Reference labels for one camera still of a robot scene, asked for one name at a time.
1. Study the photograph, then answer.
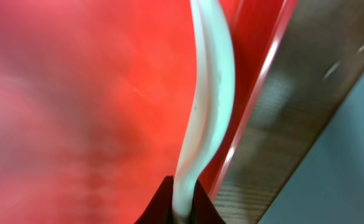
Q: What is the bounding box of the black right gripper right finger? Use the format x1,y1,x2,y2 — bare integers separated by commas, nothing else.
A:
190,181,226,224

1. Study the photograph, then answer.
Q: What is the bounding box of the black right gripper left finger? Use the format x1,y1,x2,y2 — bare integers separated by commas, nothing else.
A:
135,176,174,224

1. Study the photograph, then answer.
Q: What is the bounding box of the grey dishwasher rack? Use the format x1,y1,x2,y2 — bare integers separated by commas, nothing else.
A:
258,52,364,224

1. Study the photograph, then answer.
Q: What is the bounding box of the white plastic spoon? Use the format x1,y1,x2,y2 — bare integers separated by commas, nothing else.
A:
172,0,235,223

